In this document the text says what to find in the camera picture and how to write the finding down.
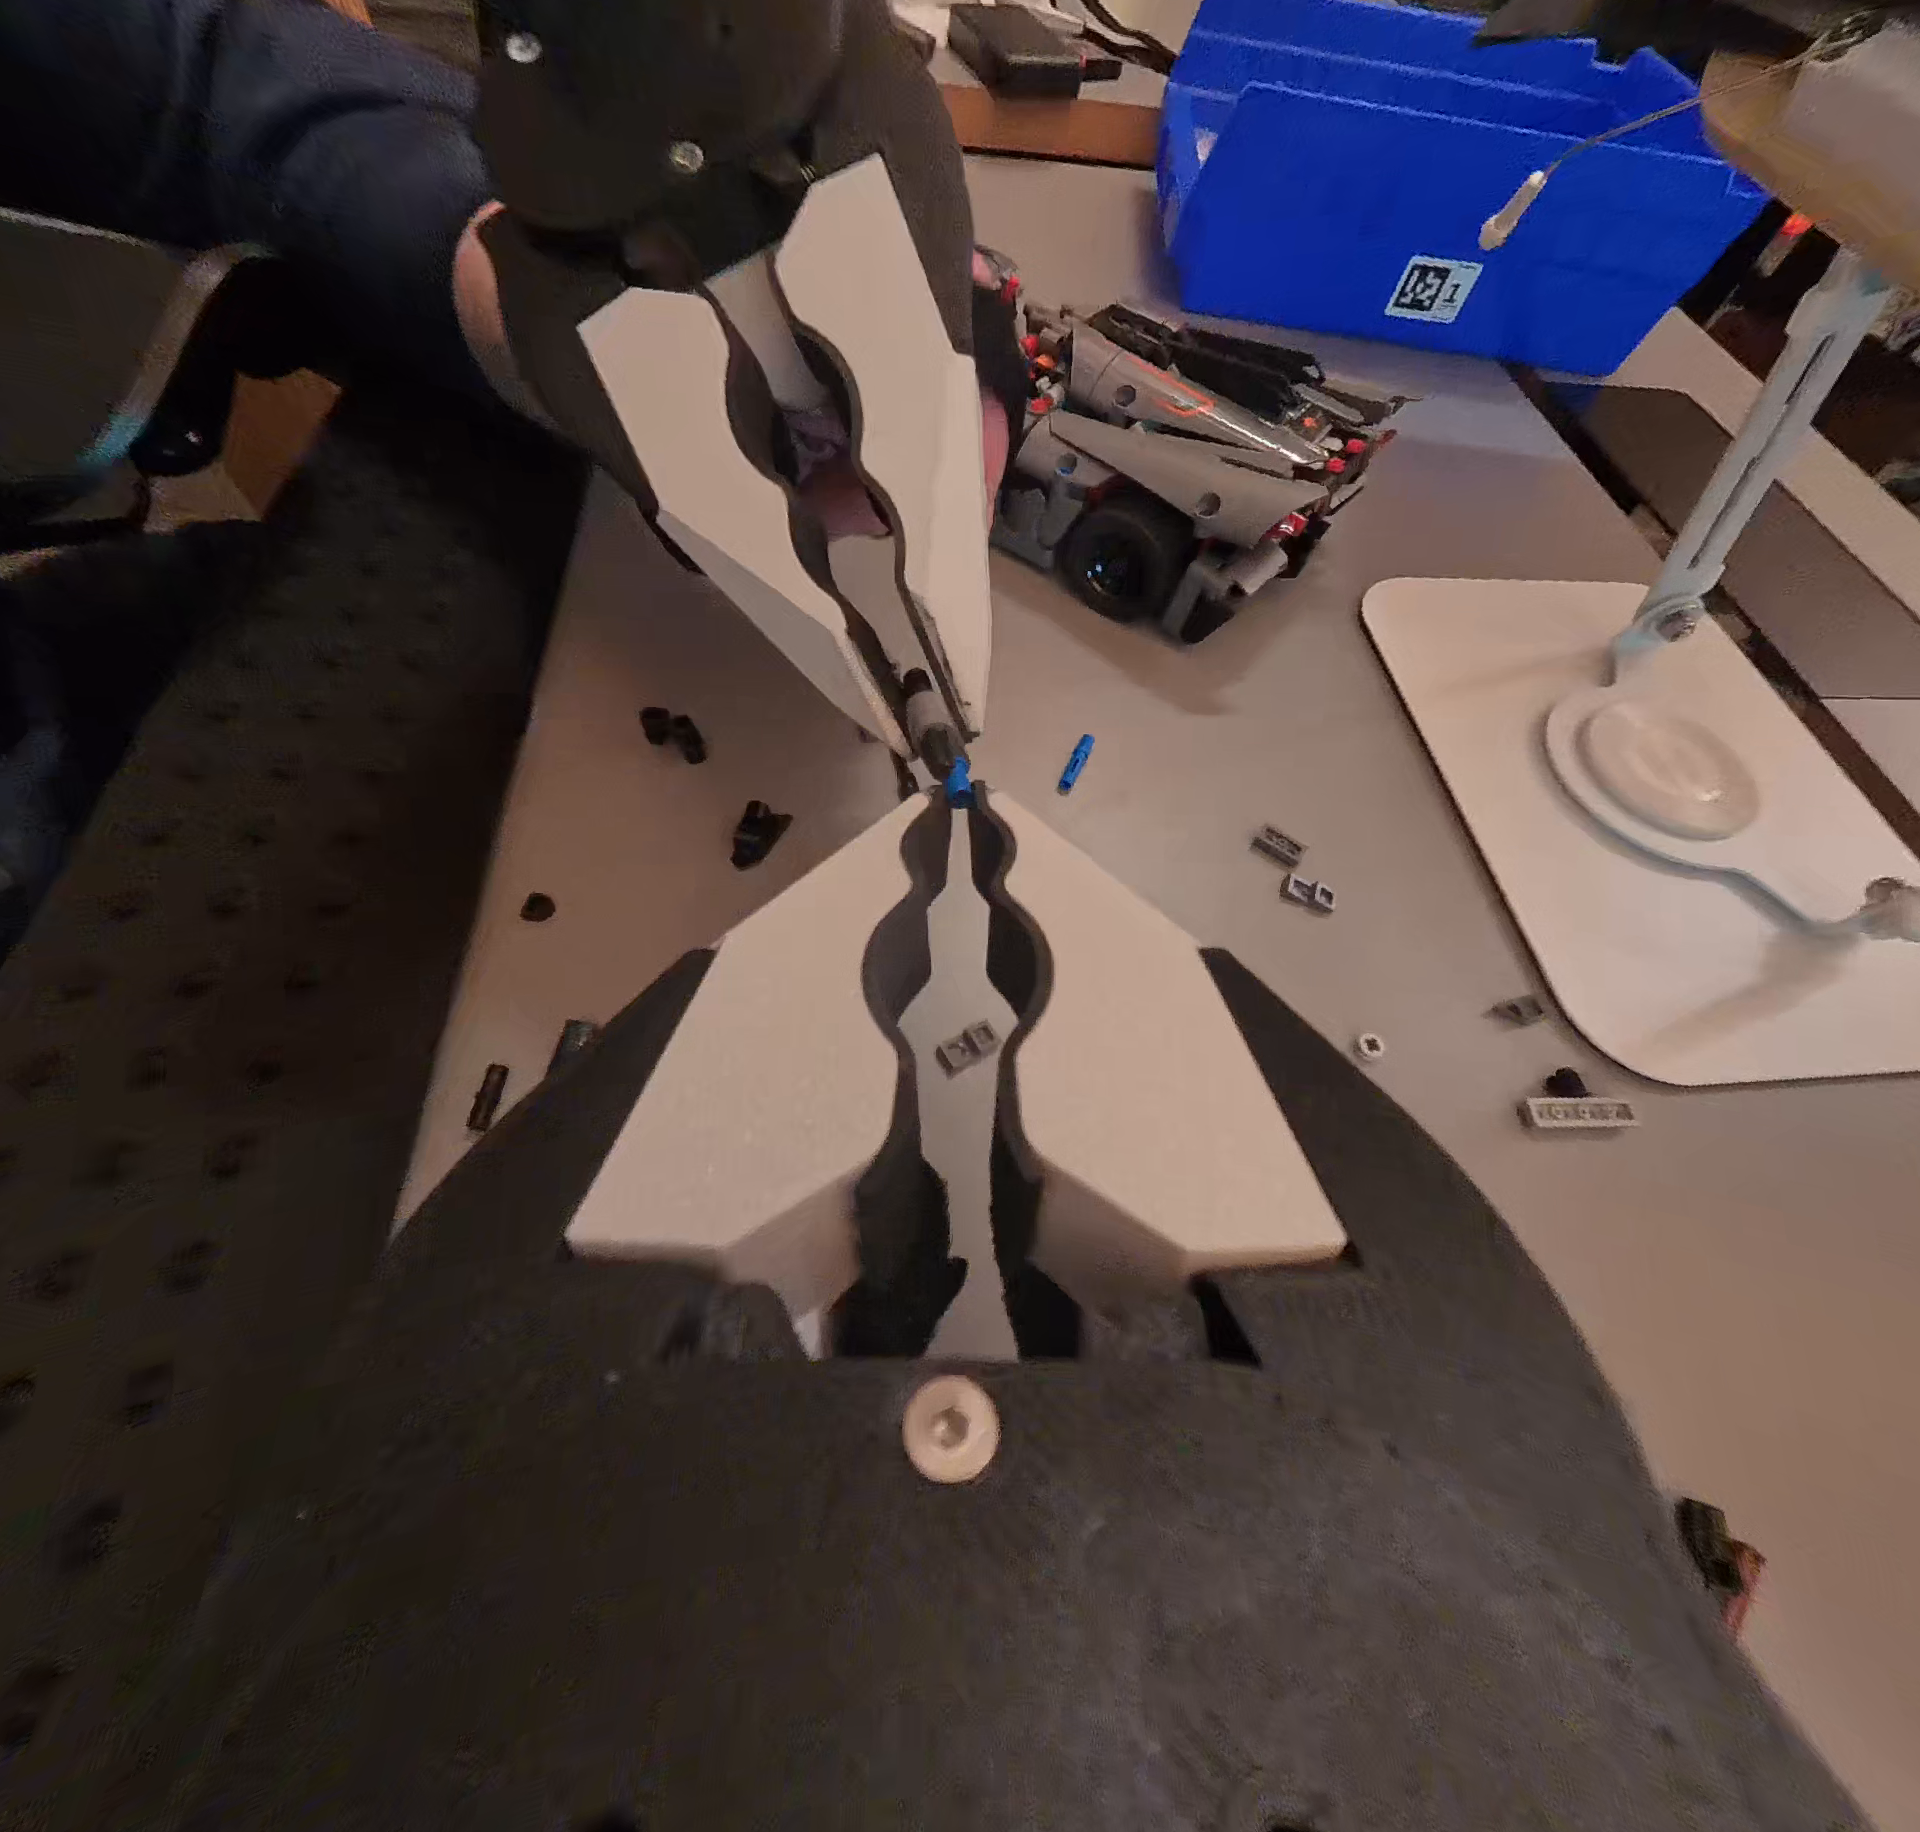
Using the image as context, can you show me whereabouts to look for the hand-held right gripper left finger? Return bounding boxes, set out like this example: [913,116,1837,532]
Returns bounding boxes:
[569,797,962,1356]

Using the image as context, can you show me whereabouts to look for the black rectangular case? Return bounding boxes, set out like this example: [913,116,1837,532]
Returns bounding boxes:
[947,2,1128,101]

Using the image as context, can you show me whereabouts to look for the scattered small lego pieces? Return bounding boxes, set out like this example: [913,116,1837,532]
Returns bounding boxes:
[466,704,1765,1623]

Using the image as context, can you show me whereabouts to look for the grey lego car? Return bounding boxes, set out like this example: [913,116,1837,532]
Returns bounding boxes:
[991,255,1414,645]

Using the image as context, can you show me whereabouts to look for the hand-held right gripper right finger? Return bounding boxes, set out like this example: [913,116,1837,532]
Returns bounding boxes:
[974,788,1348,1356]

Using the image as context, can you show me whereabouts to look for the black chair armrest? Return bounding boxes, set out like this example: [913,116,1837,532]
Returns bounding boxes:
[0,209,273,520]

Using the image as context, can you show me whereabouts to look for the person's left hand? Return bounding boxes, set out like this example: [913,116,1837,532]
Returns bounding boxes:
[974,250,1030,502]

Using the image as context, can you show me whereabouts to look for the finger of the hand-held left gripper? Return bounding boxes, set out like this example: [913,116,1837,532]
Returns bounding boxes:
[577,285,923,759]
[704,151,1000,741]

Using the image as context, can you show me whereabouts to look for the black strap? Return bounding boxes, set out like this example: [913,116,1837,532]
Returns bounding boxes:
[1050,0,1178,71]

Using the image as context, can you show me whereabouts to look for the blue storage bin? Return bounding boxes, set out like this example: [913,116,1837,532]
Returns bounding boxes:
[1155,0,1774,378]

